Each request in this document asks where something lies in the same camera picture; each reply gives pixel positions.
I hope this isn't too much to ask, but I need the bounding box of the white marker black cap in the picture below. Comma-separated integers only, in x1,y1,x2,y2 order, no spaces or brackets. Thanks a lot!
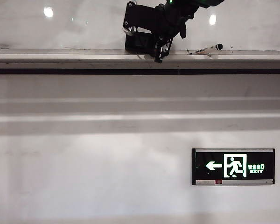
186,43,224,56

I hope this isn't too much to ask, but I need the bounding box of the black magnetic whiteboard eraser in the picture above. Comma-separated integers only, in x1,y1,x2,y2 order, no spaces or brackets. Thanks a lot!
124,32,156,57

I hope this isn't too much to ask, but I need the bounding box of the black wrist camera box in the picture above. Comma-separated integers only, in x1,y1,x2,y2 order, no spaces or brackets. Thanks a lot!
122,0,161,36

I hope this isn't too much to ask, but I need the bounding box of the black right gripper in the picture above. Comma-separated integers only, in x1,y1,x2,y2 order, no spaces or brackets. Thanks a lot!
154,0,201,64

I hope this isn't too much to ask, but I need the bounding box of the illuminated green exit sign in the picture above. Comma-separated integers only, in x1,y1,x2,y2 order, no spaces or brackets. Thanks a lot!
191,147,276,186

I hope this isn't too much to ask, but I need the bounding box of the aluminium whiteboard marker tray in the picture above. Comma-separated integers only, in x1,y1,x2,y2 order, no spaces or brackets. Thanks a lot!
0,48,280,75

